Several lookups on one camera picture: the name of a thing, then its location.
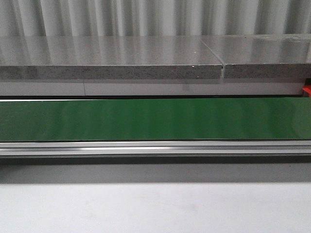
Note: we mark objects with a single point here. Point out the green conveyor belt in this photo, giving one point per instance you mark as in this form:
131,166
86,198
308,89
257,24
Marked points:
156,119

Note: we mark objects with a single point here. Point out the aluminium conveyor side rail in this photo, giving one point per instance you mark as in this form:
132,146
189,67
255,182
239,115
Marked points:
201,148

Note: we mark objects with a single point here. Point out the white pleated curtain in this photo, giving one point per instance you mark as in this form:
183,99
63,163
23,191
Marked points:
153,17

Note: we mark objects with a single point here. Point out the red plastic part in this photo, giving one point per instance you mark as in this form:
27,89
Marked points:
306,90

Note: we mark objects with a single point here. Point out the white panel below slabs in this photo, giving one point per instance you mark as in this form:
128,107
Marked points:
218,87

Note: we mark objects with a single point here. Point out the grey stone slab left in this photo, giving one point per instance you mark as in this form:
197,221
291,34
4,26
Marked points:
107,58

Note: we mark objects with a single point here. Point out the grey stone slab right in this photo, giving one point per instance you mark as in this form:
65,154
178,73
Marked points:
284,57

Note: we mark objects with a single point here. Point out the grey stone slab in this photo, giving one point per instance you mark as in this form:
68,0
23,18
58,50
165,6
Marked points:
107,58
284,57

